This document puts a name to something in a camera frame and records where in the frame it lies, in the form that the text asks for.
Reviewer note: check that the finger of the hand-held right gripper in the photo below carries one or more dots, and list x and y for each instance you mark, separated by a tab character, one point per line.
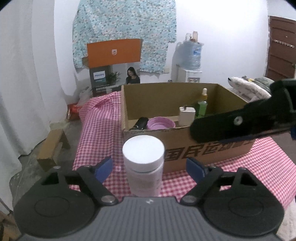
215	127

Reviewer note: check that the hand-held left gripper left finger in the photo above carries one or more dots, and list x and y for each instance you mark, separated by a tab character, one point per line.
104	168

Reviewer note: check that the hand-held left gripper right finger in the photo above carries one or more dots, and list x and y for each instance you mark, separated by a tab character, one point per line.
194	169

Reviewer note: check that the green dropper bottle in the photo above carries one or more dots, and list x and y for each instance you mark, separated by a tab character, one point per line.
201	107

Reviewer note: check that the white charger plug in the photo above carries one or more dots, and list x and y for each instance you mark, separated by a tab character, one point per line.
185	117

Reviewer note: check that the white pill bottle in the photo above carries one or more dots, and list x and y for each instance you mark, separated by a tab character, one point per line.
143	153

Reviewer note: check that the purple plastic lid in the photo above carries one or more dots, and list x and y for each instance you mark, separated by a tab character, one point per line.
159	124

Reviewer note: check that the black cylinder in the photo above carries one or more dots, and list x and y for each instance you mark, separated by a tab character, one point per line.
141	122

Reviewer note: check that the brown cardboard box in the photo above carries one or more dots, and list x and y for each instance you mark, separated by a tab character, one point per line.
150	102

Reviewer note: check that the red checked tablecloth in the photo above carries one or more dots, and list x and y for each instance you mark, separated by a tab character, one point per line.
99	139

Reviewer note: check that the grey green blanket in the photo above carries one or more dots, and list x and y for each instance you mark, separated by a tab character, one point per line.
263	81

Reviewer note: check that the brown wooden door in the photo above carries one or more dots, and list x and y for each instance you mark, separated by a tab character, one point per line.
279	46

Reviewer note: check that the wooden stool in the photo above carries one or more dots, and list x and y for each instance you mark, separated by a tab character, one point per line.
49	146

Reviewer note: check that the white water dispenser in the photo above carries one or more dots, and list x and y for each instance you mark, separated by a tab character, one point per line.
185	75

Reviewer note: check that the red bag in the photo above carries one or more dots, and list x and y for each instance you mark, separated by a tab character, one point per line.
74	109

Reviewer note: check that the white plastic bag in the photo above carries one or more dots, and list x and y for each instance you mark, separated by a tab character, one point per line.
83	97

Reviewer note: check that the orange printed carton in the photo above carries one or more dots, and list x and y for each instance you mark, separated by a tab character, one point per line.
113	52

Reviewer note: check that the white curtain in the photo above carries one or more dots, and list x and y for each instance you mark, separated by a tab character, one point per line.
23	81

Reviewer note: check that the white wall socket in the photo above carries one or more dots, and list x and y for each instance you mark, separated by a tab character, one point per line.
167	70

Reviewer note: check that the patterned wall cloth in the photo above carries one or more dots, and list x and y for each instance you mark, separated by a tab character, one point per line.
127	20

